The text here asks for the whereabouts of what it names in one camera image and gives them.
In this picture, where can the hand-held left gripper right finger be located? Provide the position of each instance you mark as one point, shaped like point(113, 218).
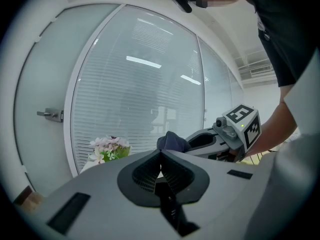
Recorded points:
point(225, 196)

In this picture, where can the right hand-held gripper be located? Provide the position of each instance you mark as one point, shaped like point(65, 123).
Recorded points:
point(245, 126)

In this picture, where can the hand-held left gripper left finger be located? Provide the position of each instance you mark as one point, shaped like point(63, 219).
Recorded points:
point(105, 204)

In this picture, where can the dark blue cloth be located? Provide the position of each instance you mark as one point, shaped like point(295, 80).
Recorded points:
point(173, 141)

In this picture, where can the person's right forearm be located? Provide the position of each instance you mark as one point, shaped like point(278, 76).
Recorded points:
point(275, 131)

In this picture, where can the person's right hand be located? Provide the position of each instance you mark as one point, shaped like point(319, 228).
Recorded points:
point(227, 156)

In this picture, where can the pink flowers in pot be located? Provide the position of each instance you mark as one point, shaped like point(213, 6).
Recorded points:
point(110, 147)

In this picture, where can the white venetian blinds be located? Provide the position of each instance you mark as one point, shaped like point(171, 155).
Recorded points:
point(140, 84)

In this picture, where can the ceiling air vent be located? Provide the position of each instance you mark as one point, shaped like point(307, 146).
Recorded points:
point(261, 70)

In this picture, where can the frosted glass door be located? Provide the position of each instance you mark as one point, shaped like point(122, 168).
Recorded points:
point(42, 71)

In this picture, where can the person's black shirt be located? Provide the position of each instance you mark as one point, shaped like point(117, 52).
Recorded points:
point(287, 21)

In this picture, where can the black head-worn camera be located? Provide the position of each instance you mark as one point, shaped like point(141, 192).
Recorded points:
point(182, 2)

